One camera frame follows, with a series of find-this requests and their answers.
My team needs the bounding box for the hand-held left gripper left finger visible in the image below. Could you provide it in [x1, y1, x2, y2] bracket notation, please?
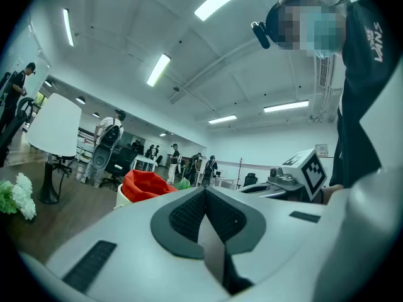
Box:
[45, 186, 232, 302]

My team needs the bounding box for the white shade table lamp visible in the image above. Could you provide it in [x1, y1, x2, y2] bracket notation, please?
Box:
[25, 92, 82, 205]

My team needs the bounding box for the head-worn black camera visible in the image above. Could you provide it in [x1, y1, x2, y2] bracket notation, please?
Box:
[251, 20, 271, 50]

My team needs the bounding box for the wooden coat rack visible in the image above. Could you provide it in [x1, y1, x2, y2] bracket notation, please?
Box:
[236, 157, 246, 190]

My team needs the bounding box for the person's face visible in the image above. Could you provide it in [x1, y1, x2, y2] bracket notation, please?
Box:
[266, 0, 347, 59]

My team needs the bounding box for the ceiling air vent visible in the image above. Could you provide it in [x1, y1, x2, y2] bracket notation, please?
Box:
[319, 56, 331, 89]

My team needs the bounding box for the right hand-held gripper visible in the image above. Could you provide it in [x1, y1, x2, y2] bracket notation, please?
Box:
[239, 148, 328, 203]

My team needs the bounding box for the beige fabric basket red lining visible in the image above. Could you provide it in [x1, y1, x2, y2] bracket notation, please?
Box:
[114, 169, 179, 210]

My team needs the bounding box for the white desk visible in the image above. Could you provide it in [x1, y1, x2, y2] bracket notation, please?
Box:
[131, 154, 159, 173]

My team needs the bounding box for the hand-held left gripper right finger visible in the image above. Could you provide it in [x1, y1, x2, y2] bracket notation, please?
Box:
[205, 186, 330, 288]

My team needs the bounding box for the white artificial flower bouquet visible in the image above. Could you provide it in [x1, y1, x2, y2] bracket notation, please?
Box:
[0, 172, 37, 221]

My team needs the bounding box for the person's black t-shirt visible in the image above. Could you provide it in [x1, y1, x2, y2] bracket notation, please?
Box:
[329, 0, 403, 189]

